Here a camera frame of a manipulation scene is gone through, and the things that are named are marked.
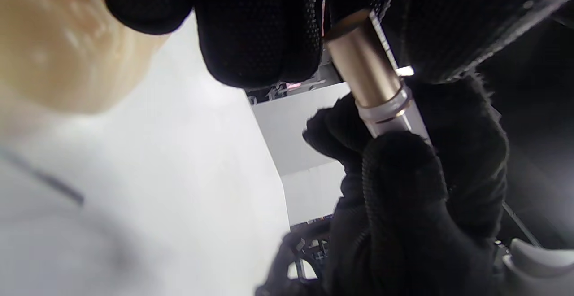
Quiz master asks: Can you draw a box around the person's left hand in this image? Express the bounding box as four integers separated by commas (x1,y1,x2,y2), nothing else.
94,0,574,88

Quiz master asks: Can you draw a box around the person's right hand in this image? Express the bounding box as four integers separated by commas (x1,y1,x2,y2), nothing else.
256,76,509,296

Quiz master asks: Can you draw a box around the white lip balm tube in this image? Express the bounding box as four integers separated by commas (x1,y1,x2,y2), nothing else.
324,9,431,146

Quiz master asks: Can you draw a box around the beige mannequin face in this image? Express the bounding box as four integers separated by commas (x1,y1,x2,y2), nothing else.
0,0,171,117

